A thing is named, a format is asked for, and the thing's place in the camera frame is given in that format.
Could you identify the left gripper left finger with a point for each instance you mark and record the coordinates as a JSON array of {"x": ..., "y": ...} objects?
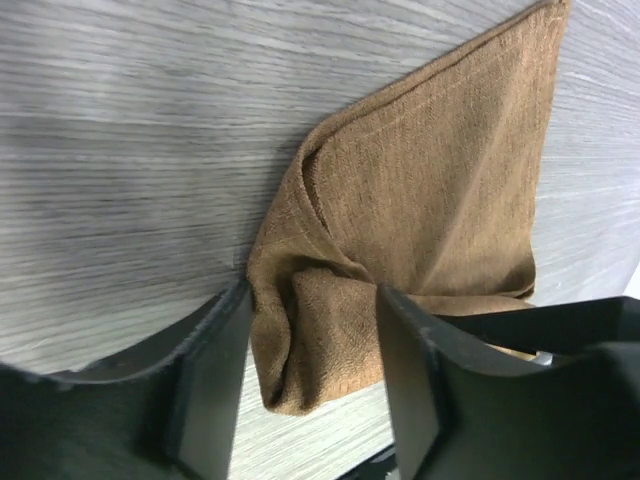
[{"x": 165, "y": 408}]

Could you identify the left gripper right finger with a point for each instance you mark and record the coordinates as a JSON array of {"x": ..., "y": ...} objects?
[{"x": 542, "y": 393}]

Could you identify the brown cloth napkin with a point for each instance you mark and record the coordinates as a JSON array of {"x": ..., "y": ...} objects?
[{"x": 429, "y": 186}]

